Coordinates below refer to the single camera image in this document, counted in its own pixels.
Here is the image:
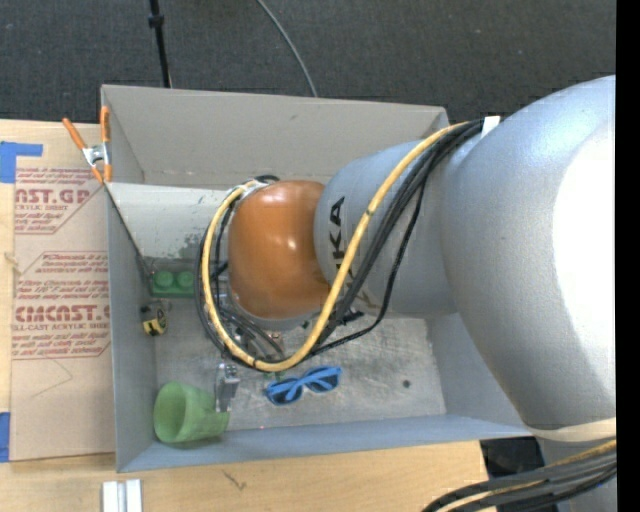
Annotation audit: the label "green cup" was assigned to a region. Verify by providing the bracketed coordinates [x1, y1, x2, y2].
[152, 380, 232, 445]

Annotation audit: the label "blue sunglasses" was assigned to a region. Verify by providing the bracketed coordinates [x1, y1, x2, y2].
[262, 365, 345, 407]

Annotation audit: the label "yellow and black tape measure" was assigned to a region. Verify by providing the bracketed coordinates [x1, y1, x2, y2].
[139, 300, 171, 338]

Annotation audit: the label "grey metal bin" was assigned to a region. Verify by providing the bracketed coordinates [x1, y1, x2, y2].
[99, 83, 534, 474]

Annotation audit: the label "green toy brick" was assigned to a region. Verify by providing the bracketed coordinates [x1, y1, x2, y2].
[151, 269, 197, 299]

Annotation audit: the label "brown cardboard board red print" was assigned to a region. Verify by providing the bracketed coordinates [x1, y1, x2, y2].
[0, 118, 118, 464]

